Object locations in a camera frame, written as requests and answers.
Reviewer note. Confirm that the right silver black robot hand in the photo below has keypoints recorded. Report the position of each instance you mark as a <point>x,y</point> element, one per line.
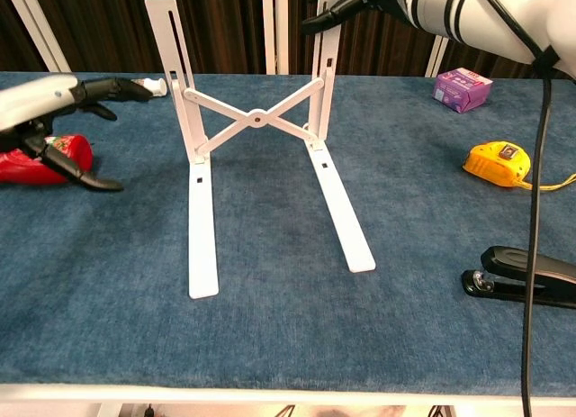
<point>342,7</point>

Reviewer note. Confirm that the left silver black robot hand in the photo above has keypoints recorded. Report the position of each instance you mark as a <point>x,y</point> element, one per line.
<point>31,102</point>

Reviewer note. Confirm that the white folding laptop stand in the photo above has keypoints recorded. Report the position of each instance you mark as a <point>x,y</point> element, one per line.
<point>256,118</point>

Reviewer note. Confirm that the red ketchup bottle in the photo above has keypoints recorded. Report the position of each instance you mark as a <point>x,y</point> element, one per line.
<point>74,149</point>

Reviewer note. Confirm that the dark brown curtain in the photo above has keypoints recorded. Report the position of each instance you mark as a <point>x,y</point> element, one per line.
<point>112,25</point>

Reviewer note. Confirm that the white toothpaste tube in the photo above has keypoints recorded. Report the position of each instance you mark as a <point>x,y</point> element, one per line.
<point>157,86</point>

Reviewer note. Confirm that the purple tissue pack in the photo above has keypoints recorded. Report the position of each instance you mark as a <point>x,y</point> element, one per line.
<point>461,90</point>

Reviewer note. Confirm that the yellow tape measure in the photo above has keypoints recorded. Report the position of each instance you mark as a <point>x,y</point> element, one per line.
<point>490,165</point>

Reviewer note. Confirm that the black stapler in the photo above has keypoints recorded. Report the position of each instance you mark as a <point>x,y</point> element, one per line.
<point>504,261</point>

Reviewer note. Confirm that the blue table cloth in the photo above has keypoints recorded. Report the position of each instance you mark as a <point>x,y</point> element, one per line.
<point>288,322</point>

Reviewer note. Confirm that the white upright frame post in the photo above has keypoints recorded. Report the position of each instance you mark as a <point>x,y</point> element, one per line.
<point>274,29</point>

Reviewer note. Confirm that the white slanted frame post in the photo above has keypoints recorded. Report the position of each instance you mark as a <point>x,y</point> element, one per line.
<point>40,29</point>
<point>437,57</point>

